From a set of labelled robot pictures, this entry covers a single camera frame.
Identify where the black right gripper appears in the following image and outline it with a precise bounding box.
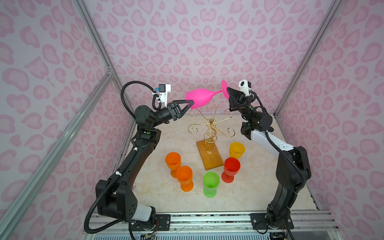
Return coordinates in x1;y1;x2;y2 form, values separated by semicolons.
226;92;260;125

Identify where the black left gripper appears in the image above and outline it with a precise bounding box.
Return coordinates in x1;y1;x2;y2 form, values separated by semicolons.
151;101;193;131

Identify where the pink wine glass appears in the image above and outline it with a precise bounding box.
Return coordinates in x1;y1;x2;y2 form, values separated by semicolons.
186;80;230;110

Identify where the yellow wine glass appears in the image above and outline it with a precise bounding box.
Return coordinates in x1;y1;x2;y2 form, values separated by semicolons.
229;142;246;159

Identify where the orange wine glass front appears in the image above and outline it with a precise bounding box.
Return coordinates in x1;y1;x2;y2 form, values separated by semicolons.
165;152;182;178

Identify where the orange wine glass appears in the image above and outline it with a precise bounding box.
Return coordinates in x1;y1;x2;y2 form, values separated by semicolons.
165;152;182;178
176;166;194;192

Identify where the red wine glass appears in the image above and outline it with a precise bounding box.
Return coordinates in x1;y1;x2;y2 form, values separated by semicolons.
221;158;241;184

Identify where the green wine glass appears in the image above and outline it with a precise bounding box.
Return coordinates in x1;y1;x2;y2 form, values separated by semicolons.
203;172;220;198

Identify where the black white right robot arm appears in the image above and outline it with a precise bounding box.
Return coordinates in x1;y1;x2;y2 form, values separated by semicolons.
226;88;312;229

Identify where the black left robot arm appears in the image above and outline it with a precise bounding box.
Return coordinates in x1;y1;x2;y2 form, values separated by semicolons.
95;100;194;222

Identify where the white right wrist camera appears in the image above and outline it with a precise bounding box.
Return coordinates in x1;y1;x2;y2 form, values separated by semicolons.
239;80;252;97

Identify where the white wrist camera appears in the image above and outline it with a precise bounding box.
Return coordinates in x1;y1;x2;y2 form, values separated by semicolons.
153;84;172;106
239;80;252;97

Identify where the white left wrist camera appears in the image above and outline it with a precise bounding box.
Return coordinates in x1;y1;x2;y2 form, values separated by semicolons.
153;84;172;106

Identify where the gold wire glass rack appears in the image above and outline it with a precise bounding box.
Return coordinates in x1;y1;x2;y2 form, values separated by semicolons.
188;103;236;155

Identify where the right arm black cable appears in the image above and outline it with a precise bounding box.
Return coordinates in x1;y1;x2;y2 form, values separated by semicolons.
250;91;305;187

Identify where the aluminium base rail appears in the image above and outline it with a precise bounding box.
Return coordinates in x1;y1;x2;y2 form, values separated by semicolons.
80;211;343;240

